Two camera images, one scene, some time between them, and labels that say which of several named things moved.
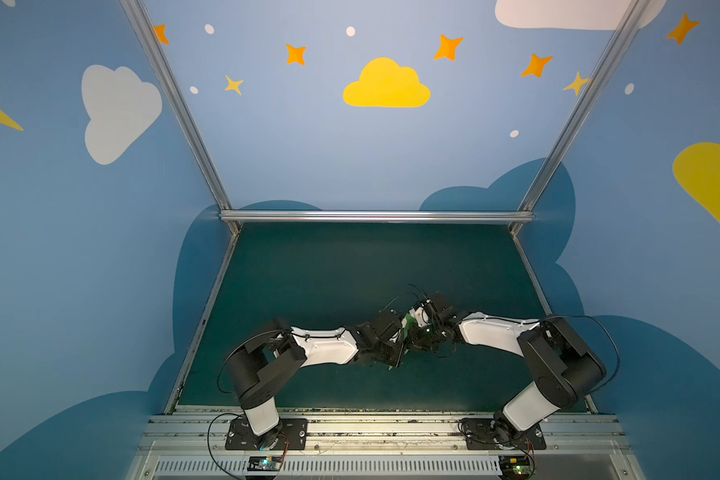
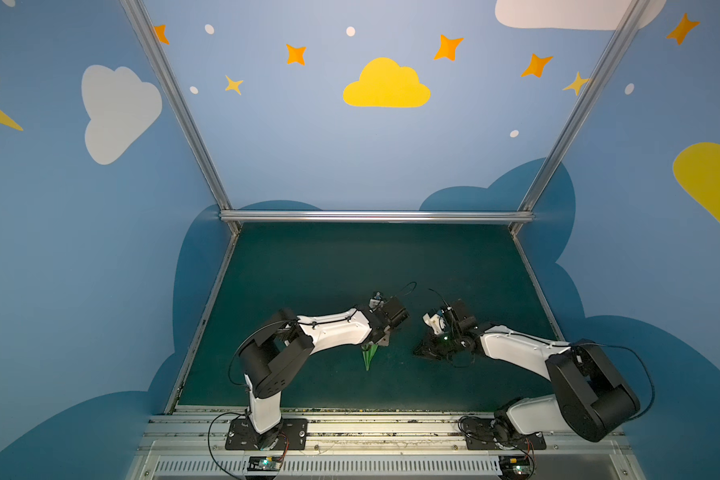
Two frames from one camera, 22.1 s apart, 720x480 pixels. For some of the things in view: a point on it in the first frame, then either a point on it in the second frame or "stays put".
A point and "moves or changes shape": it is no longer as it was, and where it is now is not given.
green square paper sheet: (408, 321) moves or changes shape
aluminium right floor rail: (546, 305) stays put
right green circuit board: (515, 466) stays put
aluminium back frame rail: (376, 216) stays put
